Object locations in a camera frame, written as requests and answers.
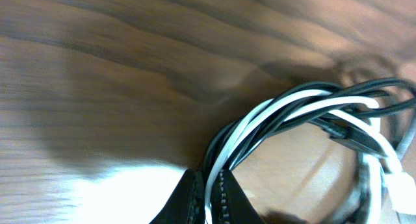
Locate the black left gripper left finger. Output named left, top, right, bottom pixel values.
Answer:
left=150, top=169, right=205, bottom=224

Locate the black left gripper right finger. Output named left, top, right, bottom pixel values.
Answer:
left=211, top=169, right=265, bottom=224

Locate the black usb cable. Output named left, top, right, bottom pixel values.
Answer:
left=201, top=77, right=416, bottom=224

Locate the white usb cable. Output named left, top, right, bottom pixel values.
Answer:
left=203, top=88, right=416, bottom=224

